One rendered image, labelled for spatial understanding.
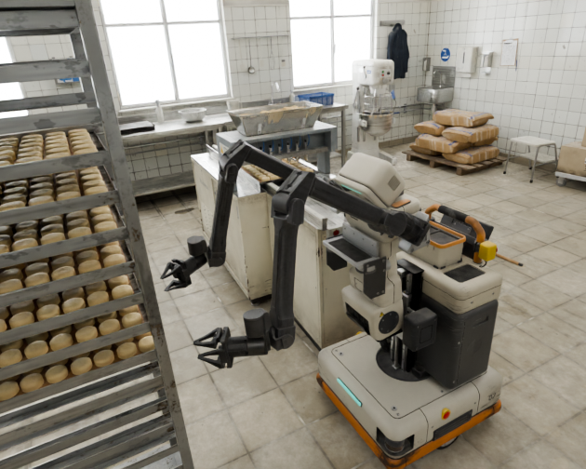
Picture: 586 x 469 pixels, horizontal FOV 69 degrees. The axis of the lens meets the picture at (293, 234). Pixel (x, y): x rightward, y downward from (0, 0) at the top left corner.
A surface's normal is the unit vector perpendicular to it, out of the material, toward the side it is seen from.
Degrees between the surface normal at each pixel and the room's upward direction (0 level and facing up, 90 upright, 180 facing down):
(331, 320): 90
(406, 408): 0
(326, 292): 90
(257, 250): 90
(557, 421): 0
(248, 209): 90
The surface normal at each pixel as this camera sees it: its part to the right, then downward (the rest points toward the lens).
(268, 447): -0.05, -0.91
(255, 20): 0.46, 0.35
